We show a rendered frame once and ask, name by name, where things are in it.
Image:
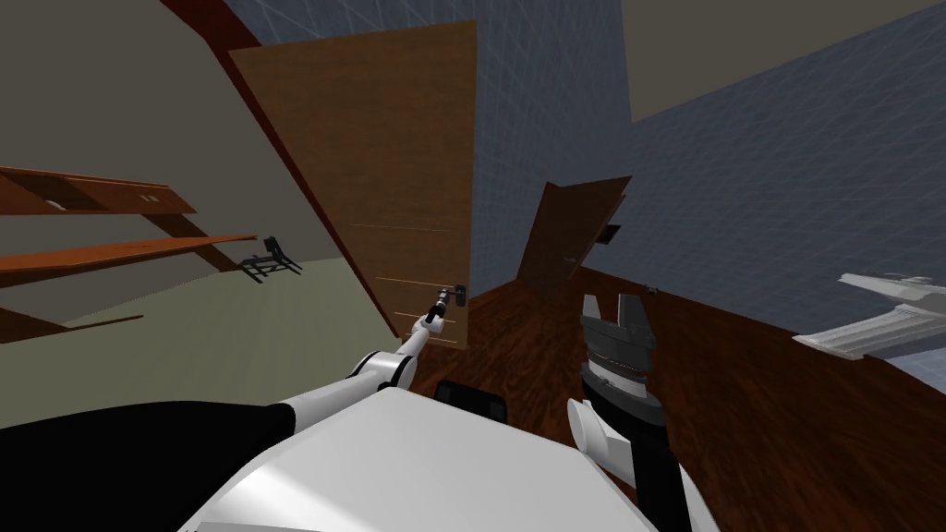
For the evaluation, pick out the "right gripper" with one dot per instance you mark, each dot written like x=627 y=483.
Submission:
x=619 y=343

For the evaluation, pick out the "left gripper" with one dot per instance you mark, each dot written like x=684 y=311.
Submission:
x=435 y=307

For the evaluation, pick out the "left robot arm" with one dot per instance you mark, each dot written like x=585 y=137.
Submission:
x=384 y=367

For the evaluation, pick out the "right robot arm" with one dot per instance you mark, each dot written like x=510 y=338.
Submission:
x=652 y=458

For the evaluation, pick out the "small brown wooden door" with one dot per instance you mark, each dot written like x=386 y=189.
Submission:
x=565 y=236

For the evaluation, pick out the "large brown wooden door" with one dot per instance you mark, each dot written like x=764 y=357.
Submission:
x=384 y=185

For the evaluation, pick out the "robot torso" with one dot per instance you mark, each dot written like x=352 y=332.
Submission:
x=414 y=473

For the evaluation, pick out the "black chair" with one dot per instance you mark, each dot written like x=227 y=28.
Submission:
x=272 y=258

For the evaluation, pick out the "orange-brown wooden desk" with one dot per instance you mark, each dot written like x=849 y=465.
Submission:
x=111 y=255

